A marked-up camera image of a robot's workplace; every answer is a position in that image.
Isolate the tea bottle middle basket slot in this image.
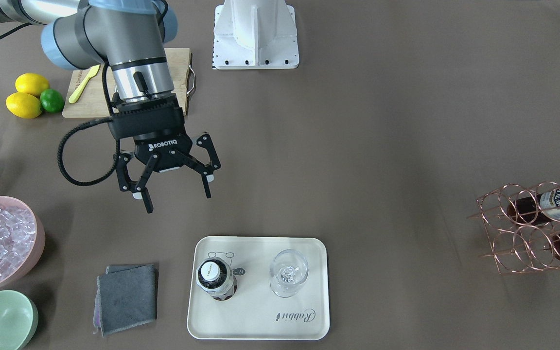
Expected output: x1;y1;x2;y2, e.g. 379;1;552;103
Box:
505;188;560;226

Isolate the grey folded cloth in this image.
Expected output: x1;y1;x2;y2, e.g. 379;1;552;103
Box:
93;264;158;337

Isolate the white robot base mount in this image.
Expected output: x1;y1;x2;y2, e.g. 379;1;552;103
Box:
212;0;300;70

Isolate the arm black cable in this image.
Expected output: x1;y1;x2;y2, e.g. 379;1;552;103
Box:
56;68;137;187

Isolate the lower whole yellow lemon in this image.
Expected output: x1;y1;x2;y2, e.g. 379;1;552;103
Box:
6;92;43;119

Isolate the upper whole yellow lemon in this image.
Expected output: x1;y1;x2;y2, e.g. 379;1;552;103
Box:
14;72;51;97

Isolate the copper wire bottle basket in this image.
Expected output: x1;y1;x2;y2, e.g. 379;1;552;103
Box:
472;181;560;274

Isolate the cream rabbit tray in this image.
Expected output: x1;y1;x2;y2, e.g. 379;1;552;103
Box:
187;236;331;340

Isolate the whole yellow lemon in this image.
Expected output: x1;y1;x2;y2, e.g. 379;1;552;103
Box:
14;72;51;97
6;92;43;119

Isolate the green lime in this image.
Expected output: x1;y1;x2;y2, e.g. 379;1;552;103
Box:
39;88;65;113

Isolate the green bowl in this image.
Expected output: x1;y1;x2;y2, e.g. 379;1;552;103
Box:
0;290;38;350

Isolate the clear wine glass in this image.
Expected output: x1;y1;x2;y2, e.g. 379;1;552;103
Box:
269;249;309;298

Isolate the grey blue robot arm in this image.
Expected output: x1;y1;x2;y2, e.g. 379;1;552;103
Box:
0;0;221;213

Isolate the pink bowl of ice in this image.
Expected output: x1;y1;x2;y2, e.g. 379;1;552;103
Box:
0;196;45;287

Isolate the bamboo cutting board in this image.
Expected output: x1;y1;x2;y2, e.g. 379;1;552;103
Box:
62;47;196;118

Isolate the yellow plastic knife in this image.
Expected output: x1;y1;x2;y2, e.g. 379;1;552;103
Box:
68;65;102;104

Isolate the tea bottle taken to tray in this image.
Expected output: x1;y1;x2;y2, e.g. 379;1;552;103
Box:
195;258;237;301

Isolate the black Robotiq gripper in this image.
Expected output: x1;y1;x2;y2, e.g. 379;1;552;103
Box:
108;92;221;213

